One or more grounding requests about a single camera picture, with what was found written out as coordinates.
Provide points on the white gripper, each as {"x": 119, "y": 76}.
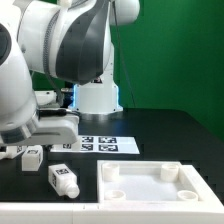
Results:
{"x": 45, "y": 127}

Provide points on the white L-shaped obstacle frame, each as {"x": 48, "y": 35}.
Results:
{"x": 207, "y": 210}

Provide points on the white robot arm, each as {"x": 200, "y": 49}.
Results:
{"x": 69, "y": 40}

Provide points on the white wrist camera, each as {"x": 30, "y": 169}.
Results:
{"x": 45, "y": 98}

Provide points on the white square table top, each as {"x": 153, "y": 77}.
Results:
{"x": 144, "y": 181}

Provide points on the white marker sheet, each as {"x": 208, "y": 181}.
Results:
{"x": 105, "y": 144}

